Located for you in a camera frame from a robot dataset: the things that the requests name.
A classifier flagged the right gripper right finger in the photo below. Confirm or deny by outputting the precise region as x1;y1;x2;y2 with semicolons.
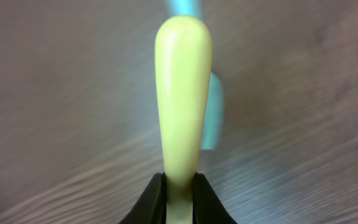
192;173;237;224

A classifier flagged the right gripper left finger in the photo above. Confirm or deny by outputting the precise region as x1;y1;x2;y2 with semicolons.
119;173;167;224

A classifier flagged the blue knife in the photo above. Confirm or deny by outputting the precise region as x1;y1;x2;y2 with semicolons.
165;0;224;151

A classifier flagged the cream yellow plastic knife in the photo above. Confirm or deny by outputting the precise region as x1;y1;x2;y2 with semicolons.
155;16;212;223

